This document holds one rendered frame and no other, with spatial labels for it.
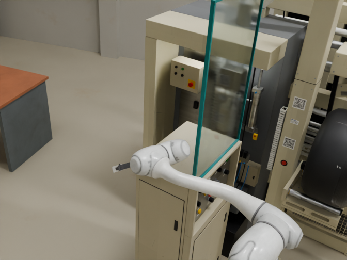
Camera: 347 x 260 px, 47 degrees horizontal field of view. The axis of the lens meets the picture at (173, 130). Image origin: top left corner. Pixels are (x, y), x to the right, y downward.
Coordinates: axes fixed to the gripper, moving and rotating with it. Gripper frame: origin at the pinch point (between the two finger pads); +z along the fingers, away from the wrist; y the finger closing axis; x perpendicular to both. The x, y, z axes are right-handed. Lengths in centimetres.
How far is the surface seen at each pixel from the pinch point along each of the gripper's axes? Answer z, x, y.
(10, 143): 219, 52, 64
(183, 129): 7, 11, 64
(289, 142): -39, -16, 107
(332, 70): -73, 19, 122
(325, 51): -81, 28, 92
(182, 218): 0.8, -37.2, 31.0
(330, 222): -46, -72, 112
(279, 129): -36, -7, 105
